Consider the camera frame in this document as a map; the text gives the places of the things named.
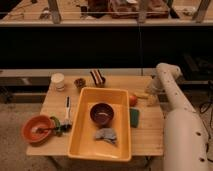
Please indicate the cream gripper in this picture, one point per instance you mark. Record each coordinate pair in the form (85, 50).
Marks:
(152, 100)

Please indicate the yellow banana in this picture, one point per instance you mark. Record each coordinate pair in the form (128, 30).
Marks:
(142, 95)

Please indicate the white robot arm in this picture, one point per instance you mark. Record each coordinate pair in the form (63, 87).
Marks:
(185, 136)

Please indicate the red orange fruit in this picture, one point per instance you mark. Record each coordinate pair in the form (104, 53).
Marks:
(133, 100)

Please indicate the green sponge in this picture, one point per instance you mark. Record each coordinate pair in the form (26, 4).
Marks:
(134, 117)

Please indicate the dark purple bowl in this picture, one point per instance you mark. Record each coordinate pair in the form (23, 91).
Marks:
(101, 114)

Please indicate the grey crumpled cloth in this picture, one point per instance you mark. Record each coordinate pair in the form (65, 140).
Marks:
(106, 134)

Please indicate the striped brown cake slice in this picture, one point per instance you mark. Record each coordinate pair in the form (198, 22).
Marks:
(98, 79)

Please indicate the small brown cup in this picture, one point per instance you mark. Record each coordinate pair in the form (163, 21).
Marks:
(80, 83)

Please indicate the yellow plastic tub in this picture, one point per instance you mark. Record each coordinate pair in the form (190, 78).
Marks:
(82, 144)

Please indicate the wooden table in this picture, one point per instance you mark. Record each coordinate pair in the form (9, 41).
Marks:
(144, 140)

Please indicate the white plastic cup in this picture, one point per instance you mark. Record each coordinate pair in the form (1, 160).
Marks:
(57, 80)

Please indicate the black spoon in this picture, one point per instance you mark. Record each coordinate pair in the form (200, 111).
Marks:
(41, 130)

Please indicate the orange bowl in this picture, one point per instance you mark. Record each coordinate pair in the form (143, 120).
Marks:
(28, 130)

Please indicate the green ring toy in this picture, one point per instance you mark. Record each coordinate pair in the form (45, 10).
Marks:
(57, 124)

